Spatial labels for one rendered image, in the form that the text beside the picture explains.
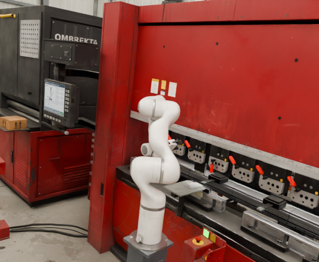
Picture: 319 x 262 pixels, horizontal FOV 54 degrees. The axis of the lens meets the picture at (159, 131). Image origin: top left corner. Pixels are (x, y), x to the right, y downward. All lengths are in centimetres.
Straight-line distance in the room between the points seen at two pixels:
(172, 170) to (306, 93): 87
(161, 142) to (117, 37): 140
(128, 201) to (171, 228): 56
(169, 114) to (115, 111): 120
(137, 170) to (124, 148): 152
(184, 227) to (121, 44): 155
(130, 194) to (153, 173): 141
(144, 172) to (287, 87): 97
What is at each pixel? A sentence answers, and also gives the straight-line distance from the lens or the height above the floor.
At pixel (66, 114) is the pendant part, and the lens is 274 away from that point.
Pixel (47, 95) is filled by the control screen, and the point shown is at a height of 145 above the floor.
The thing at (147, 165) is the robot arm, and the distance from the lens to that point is 142.
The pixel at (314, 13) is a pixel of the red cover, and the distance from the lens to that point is 190.
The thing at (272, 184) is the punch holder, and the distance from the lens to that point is 202.
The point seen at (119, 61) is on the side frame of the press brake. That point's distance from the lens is 274.
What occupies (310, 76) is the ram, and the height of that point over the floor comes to 187.
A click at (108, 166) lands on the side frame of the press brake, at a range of 289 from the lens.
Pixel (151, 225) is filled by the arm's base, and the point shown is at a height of 111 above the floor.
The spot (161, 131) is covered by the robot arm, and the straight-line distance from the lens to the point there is 155.
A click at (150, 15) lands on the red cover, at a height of 221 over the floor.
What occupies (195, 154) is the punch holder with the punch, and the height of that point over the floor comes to 123.
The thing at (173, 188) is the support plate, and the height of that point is 100.
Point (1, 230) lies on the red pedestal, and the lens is 354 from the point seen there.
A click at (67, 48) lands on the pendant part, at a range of 275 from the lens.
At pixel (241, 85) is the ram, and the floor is 177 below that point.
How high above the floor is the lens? 186
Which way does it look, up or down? 12 degrees down
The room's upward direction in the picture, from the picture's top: 7 degrees clockwise
